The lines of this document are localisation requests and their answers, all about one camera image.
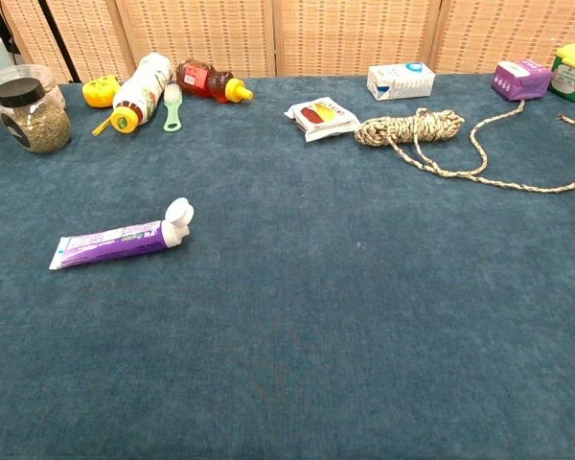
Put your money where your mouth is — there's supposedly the white squeeze bottle yellow cap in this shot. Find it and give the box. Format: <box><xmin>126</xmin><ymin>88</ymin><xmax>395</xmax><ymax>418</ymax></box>
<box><xmin>111</xmin><ymin>52</ymin><xmax>175</xmax><ymax>134</ymax></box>

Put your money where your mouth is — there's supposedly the bamboo folding screen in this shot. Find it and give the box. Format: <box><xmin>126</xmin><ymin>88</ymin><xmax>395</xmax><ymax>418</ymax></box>
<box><xmin>0</xmin><ymin>0</ymin><xmax>575</xmax><ymax>82</ymax></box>

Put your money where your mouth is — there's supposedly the blue table cloth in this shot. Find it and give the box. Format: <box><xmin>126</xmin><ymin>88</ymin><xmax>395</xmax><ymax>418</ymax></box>
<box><xmin>0</xmin><ymin>74</ymin><xmax>575</xmax><ymax>460</ymax></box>

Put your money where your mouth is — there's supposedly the green brush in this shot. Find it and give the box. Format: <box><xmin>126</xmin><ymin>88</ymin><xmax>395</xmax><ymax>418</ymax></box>
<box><xmin>162</xmin><ymin>81</ymin><xmax>184</xmax><ymax>133</ymax></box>

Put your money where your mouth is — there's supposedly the herb jar with black lid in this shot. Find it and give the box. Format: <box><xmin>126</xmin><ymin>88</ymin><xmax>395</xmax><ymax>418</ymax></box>
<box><xmin>0</xmin><ymin>77</ymin><xmax>73</xmax><ymax>154</ymax></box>

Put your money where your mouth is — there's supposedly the honey bottle yellow cap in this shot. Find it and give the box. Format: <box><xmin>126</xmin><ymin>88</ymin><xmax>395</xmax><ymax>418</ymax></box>
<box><xmin>174</xmin><ymin>58</ymin><xmax>254</xmax><ymax>104</ymax></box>

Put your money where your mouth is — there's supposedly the white blue milk carton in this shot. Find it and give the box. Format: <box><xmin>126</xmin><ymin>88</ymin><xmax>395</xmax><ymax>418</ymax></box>
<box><xmin>366</xmin><ymin>61</ymin><xmax>436</xmax><ymax>102</ymax></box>

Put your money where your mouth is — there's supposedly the black tripod stand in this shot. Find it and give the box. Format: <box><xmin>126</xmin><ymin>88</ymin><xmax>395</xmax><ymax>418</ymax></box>
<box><xmin>40</xmin><ymin>0</ymin><xmax>81</xmax><ymax>83</ymax></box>

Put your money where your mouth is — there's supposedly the beige braided rope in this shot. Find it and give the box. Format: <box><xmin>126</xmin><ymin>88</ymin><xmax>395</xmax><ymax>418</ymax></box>
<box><xmin>354</xmin><ymin>99</ymin><xmax>575</xmax><ymax>195</ymax></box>

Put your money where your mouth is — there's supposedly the yellow tape measure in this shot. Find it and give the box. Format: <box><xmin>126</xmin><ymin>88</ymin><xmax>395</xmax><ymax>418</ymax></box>
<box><xmin>81</xmin><ymin>76</ymin><xmax>122</xmax><ymax>137</ymax></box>

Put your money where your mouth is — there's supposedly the white snack packet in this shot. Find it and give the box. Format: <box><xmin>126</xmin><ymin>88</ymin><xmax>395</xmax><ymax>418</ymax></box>
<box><xmin>284</xmin><ymin>96</ymin><xmax>362</xmax><ymax>144</ymax></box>

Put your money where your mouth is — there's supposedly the small purple white tube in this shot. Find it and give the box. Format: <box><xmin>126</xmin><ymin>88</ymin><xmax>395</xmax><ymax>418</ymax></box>
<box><xmin>48</xmin><ymin>196</ymin><xmax>196</xmax><ymax>271</ymax></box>

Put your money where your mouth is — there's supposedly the clear plastic jar of clips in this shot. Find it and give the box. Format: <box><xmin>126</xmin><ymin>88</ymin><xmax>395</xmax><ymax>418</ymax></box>
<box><xmin>0</xmin><ymin>63</ymin><xmax>66</xmax><ymax>109</ymax></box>

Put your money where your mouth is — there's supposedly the purple box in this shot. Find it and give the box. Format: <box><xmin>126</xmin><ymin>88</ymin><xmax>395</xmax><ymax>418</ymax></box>
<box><xmin>491</xmin><ymin>59</ymin><xmax>554</xmax><ymax>103</ymax></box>

